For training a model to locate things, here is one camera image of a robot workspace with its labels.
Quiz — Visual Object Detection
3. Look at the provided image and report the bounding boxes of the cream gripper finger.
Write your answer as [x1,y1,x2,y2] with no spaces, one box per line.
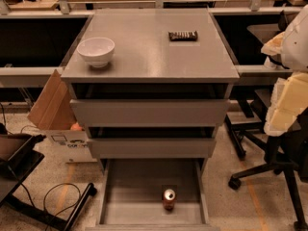
[264,72,308,137]
[261,32,285,56]

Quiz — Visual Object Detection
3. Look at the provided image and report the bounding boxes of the red coke can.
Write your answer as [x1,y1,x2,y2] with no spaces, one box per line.
[163,189,176,211]

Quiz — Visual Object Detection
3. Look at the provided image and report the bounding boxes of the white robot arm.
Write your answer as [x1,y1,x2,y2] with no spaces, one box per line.
[261,5,308,137]

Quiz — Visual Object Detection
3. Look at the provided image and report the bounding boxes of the grey drawer cabinet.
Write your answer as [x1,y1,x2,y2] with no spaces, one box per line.
[60,8,241,173]

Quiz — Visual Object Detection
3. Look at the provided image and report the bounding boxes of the grey open bottom drawer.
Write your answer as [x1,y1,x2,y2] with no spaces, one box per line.
[86,159,220,231]

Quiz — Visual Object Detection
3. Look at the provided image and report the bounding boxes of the grey top drawer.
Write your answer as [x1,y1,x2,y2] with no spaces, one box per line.
[70,99,229,127]

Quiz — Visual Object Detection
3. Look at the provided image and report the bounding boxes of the grey middle drawer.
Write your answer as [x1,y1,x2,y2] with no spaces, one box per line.
[88,139,216,159]

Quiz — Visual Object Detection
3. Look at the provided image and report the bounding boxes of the black office chair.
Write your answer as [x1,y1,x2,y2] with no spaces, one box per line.
[223,10,308,231]

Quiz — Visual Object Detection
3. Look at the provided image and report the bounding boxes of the dark snack bar wrapper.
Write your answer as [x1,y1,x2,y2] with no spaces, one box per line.
[168,31,198,41]

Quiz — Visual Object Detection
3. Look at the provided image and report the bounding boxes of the white ceramic bowl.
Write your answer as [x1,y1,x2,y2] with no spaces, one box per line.
[77,38,116,67]

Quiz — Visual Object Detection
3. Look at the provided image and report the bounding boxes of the orange fruit in box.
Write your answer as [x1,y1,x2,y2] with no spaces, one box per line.
[70,122,84,131]

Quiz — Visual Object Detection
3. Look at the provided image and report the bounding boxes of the brown cardboard box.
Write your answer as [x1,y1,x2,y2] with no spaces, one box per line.
[28,70,95,163]

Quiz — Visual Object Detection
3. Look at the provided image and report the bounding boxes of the black stand with base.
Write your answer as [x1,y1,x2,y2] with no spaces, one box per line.
[0,134,97,231]

